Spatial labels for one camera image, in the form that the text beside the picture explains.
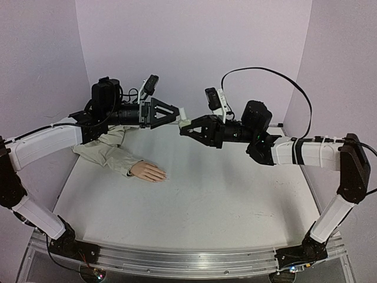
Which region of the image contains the aluminium back table rail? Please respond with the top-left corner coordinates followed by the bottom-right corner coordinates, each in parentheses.
top-left (164, 119), bottom-right (284, 128)

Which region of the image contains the white nail polish bottle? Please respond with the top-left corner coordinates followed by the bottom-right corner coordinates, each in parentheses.
top-left (178, 119), bottom-right (191, 128)

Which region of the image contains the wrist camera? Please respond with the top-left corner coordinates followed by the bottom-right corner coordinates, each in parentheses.
top-left (205, 87), bottom-right (232, 124)
top-left (137, 74), bottom-right (159, 103)

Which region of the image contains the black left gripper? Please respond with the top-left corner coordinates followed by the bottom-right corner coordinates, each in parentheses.
top-left (105, 97), bottom-right (181, 129)

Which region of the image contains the white nail polish cap brush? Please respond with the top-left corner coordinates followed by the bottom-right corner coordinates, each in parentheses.
top-left (179, 107), bottom-right (187, 120)

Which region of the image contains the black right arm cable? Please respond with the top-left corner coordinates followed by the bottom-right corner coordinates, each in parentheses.
top-left (220, 67), bottom-right (377, 195)

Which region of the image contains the mannequin hand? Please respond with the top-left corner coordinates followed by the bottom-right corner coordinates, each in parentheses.
top-left (129, 161), bottom-right (167, 183)

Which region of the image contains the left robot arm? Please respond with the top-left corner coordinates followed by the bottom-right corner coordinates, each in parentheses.
top-left (1, 75), bottom-right (179, 264)

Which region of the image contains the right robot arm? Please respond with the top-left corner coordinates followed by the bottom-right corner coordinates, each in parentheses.
top-left (178, 100), bottom-right (371, 272)

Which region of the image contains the aluminium front rail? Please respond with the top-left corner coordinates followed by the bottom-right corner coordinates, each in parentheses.
top-left (16, 232), bottom-right (355, 282)

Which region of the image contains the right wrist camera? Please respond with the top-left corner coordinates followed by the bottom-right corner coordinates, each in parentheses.
top-left (205, 87), bottom-right (232, 124)

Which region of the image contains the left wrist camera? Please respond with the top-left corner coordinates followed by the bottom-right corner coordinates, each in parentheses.
top-left (137, 74), bottom-right (159, 103)

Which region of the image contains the beige jacket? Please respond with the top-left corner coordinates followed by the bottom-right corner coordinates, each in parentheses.
top-left (72, 126), bottom-right (140, 177)

